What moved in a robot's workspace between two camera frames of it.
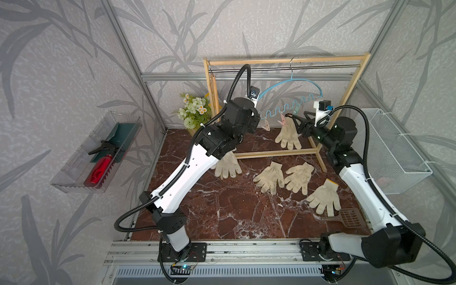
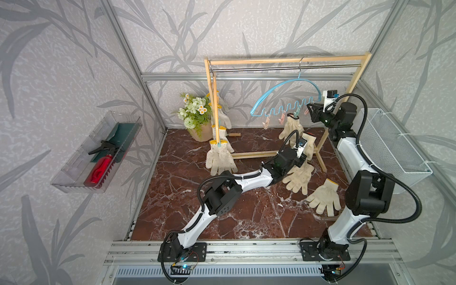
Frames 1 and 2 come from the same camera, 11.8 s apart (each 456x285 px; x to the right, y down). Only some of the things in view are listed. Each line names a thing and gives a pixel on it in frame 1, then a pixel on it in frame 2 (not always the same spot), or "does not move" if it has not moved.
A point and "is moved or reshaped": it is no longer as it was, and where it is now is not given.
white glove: [326, 195] does not move
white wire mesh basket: [392, 163] does not move
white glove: [269, 178] is moved or reshaped
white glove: [299, 177] does not move
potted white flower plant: [196, 111] does not move
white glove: [227, 164] does not move
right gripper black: [307, 124] -> [316, 115]
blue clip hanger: [282, 119] is moved or reshaped
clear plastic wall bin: [91, 168] does not move
